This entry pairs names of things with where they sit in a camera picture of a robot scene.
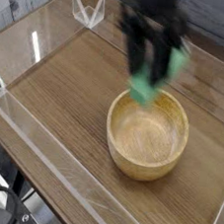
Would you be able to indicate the black metal bracket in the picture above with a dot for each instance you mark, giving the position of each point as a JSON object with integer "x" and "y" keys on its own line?
{"x": 18, "y": 212}

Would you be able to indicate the brown wooden bowl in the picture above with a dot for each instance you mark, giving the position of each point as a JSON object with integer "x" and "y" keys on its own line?
{"x": 147, "y": 142}

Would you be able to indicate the clear acrylic tray enclosure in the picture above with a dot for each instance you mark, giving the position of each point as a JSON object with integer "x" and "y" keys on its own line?
{"x": 61, "y": 68}

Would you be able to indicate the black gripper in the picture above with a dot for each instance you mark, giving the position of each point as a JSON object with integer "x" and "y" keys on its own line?
{"x": 134, "y": 25}

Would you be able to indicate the black table leg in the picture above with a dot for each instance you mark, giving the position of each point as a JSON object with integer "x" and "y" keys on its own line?
{"x": 18, "y": 184}

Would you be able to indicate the green rectangular block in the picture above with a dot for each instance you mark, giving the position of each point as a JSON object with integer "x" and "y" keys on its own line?
{"x": 144, "y": 93}

